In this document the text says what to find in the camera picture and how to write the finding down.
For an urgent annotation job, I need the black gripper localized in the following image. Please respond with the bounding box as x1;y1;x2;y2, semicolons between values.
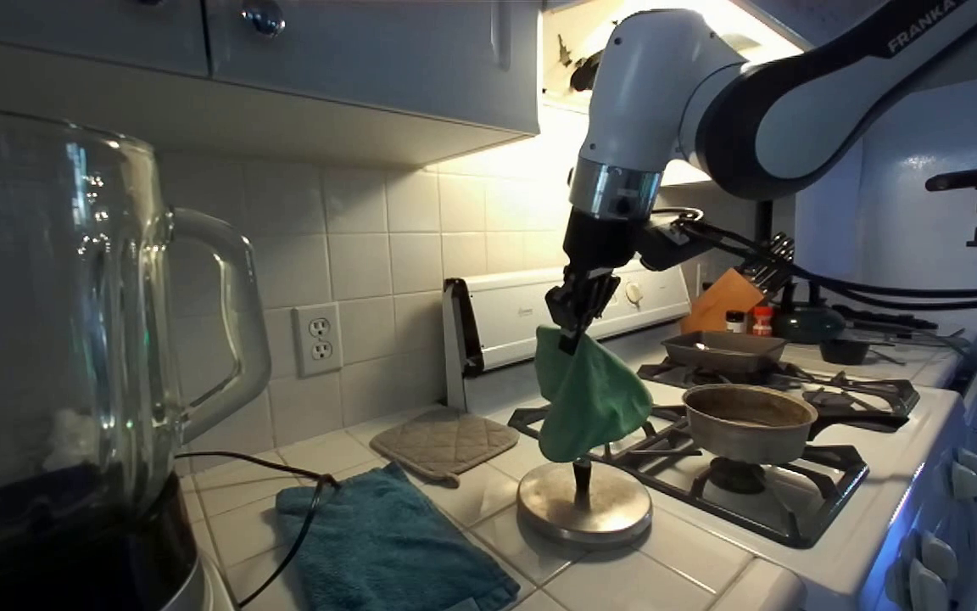
543;203;653;355

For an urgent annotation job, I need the green cloth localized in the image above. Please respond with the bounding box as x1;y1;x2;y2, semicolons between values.
534;322;656;465

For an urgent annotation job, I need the grey pot holder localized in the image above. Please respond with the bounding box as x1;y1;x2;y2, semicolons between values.
367;408;523;488

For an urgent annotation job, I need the round metal pot lid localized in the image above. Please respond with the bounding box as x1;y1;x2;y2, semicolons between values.
512;455;656;548

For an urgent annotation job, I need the white gas stove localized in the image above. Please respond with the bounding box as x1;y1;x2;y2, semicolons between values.
439;255;977;611

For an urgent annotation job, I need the wooden knife block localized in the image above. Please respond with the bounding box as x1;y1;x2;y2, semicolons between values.
678;268;771;340

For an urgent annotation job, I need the dark frying pan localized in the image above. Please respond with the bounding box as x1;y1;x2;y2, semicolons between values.
657;330;790;384

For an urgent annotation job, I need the brown frying pan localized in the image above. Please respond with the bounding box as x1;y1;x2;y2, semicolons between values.
678;380;854;468

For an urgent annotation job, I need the small black skillet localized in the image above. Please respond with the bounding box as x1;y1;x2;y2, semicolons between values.
819;332;911;366

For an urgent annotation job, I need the black stove burner grate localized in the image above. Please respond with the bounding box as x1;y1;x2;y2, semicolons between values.
505;384;873;552
633;337;922;438

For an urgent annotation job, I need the teal towel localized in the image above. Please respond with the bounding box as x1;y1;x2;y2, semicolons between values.
270;460;523;611

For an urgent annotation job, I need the grey upper cabinet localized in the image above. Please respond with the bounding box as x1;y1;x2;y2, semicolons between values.
0;0;546;169

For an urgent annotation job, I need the white stove burner knob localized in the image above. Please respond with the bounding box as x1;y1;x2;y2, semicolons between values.
921;526;959;587
906;556;950;611
948;447;977;501

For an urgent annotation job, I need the metal cabinet knob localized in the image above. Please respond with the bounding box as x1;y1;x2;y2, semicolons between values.
234;0;292;38

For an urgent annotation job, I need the glass blender jar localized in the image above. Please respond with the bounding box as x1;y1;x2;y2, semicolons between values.
0;105;276;570

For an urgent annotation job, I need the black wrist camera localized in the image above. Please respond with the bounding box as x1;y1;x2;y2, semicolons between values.
633;203;709;275

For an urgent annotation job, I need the white wall outlet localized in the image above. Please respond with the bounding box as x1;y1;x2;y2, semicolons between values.
292;300;345;380

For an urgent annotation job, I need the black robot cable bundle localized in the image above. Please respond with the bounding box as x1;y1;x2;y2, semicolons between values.
667;214;977;315

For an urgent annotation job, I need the black blender power cable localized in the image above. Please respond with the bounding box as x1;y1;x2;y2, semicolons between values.
174;447;343;611

